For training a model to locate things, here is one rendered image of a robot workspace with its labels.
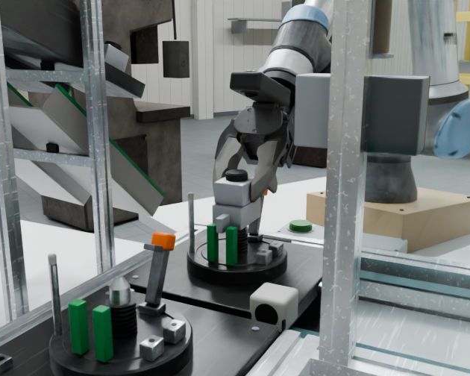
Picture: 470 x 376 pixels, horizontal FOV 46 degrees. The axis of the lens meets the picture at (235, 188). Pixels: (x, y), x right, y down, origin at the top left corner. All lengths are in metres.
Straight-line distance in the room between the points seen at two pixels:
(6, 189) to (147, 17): 3.52
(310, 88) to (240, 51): 9.99
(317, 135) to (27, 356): 0.36
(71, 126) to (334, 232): 0.43
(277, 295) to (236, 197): 0.15
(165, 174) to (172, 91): 5.53
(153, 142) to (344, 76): 3.75
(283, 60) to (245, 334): 0.43
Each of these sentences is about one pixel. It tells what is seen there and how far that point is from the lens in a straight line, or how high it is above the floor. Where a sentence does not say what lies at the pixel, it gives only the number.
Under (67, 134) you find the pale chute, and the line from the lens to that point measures 0.81.
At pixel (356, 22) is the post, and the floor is 1.29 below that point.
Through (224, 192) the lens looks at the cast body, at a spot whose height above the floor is 1.08.
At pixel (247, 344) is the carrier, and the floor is 0.97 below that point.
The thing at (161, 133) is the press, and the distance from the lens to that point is 4.27.
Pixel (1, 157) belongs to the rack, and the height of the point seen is 1.14.
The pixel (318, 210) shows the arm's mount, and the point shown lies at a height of 0.90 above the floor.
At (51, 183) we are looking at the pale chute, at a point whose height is 1.04.
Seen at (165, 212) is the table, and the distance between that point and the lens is 1.42.
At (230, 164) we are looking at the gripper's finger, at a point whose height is 1.11.
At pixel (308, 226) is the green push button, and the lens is 0.96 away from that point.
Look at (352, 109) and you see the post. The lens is 0.51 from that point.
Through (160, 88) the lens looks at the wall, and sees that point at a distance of 9.69.
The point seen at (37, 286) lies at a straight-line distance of 1.04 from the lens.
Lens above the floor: 1.27
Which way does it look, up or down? 14 degrees down
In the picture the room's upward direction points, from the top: straight up
